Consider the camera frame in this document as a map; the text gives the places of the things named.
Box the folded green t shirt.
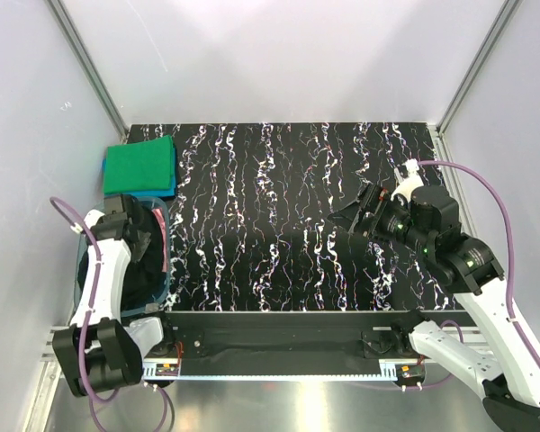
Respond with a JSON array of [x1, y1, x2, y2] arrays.
[[103, 136, 174, 194]]

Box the black t shirt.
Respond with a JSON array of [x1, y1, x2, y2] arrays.
[[78, 207, 168, 311]]

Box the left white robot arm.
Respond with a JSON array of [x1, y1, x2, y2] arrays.
[[49, 194, 176, 402]]

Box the pink t shirt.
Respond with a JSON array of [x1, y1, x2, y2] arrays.
[[152, 209, 167, 273]]

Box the aluminium frame post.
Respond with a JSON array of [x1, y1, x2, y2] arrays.
[[436, 0, 522, 137], [45, 0, 130, 142]]

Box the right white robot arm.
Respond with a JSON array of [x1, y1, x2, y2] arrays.
[[328, 184, 540, 431]]

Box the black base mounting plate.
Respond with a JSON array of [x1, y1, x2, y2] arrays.
[[156, 310, 442, 359]]

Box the left aluminium frame post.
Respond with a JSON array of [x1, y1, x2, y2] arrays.
[[45, 0, 130, 142]]

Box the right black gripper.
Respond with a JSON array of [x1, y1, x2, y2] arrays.
[[326, 182, 434, 255]]

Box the folded blue t shirt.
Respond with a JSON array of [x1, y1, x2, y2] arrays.
[[102, 149, 176, 197]]

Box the right aluminium frame post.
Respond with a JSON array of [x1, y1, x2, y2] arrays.
[[436, 0, 522, 137]]

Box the clear blue plastic bin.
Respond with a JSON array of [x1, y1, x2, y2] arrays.
[[74, 196, 172, 318]]

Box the white slotted cable duct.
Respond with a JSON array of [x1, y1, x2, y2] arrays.
[[142, 359, 398, 383]]

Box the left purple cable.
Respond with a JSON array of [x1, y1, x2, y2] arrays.
[[49, 195, 176, 432]]

